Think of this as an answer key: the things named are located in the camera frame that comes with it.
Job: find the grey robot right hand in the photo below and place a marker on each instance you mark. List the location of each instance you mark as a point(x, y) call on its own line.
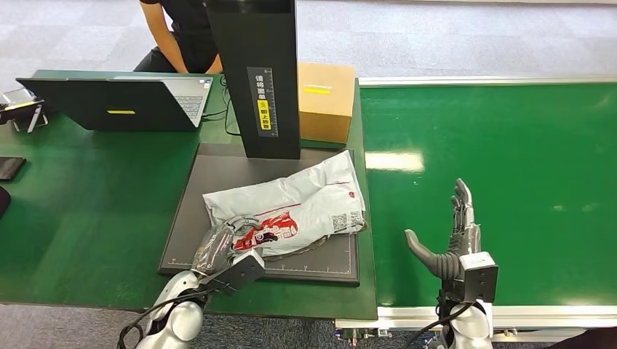
point(460, 241)

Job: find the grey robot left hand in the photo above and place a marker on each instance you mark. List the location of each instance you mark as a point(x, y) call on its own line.
point(214, 248)

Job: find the white plastic mailer package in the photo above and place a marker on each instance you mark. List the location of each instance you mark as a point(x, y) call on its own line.
point(303, 202)

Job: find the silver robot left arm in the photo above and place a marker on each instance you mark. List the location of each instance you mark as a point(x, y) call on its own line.
point(181, 322)

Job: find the green conveyor belt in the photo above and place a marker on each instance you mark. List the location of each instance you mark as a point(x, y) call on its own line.
point(530, 144)

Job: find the black scanning machine with column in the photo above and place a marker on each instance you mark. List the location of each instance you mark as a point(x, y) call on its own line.
point(260, 96)

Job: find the brown cardboard box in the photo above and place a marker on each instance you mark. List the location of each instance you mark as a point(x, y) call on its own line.
point(325, 101)

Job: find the dark laptop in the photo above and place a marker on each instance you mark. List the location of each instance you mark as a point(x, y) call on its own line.
point(120, 103)

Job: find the black rounded object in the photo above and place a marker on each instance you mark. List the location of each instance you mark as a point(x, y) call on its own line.
point(4, 202)

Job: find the person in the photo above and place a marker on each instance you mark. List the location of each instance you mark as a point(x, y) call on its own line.
point(193, 33)

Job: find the flat black phone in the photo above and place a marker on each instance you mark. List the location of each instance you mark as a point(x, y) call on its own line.
point(9, 167)

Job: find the device on small stand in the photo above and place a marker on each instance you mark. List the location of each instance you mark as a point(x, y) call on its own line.
point(21, 108)

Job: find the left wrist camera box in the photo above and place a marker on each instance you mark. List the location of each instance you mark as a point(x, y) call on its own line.
point(241, 274)

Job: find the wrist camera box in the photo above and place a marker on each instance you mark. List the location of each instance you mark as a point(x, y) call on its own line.
point(241, 274)
point(477, 279)

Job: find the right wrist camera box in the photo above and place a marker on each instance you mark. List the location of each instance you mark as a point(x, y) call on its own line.
point(477, 279)

